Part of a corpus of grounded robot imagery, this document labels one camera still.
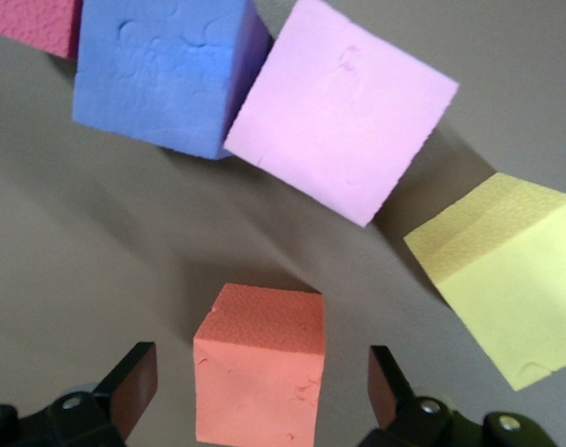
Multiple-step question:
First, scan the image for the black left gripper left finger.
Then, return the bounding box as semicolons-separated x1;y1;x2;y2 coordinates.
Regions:
45;341;159;447

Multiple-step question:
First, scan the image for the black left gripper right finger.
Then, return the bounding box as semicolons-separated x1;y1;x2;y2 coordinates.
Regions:
360;344;455;447

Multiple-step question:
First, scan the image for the orange foam cube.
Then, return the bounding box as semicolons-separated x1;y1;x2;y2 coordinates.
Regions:
192;282;325;444

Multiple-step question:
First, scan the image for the pink foam cube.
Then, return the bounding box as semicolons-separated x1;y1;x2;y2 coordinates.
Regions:
222;0;461;228

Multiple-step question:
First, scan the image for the yellow foam cube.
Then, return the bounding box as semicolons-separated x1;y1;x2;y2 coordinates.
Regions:
402;171;566;391

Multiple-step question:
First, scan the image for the purple foam cube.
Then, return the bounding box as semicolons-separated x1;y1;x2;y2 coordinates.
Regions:
72;0;273;162

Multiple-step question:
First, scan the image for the red foam cube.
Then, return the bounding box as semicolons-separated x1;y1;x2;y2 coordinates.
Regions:
0;0;84;61

